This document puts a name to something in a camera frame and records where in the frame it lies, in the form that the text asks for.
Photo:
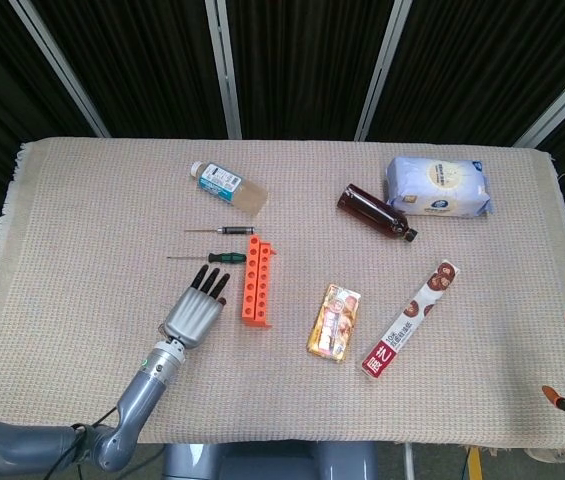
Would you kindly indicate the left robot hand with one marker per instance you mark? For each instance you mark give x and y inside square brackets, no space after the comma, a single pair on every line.
[194,315]

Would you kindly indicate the long green-black screwdriver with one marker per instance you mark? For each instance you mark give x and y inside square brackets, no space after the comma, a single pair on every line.
[227,258]

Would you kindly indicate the black metal precision screwdriver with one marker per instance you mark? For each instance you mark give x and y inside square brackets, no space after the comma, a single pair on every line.
[237,230]

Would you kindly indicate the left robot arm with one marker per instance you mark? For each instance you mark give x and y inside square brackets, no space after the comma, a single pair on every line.
[137,395]

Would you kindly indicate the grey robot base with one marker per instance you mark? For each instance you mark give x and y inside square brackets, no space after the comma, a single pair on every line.
[262,462]

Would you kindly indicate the orange tool rack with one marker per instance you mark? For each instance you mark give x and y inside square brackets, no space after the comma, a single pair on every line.
[257,285]

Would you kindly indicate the clear bottle blue label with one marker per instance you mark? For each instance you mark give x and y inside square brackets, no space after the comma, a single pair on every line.
[222,182]

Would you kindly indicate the yellow food packet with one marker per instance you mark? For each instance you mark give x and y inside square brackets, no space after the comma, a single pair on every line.
[334,325]

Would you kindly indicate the beige woven tablecloth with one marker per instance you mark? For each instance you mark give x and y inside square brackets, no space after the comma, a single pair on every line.
[312,410]

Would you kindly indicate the long white red box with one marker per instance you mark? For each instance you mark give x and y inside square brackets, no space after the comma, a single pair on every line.
[412,320]

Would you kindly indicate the brown tea bottle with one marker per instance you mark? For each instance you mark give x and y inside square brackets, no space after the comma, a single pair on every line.
[374,210]

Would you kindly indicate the blue white tissue pack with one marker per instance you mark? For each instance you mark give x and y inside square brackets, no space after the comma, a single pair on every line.
[437,185]

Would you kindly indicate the white partition frame post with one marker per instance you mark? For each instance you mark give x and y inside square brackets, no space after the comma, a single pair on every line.
[382,70]
[224,70]
[59,67]
[562,107]

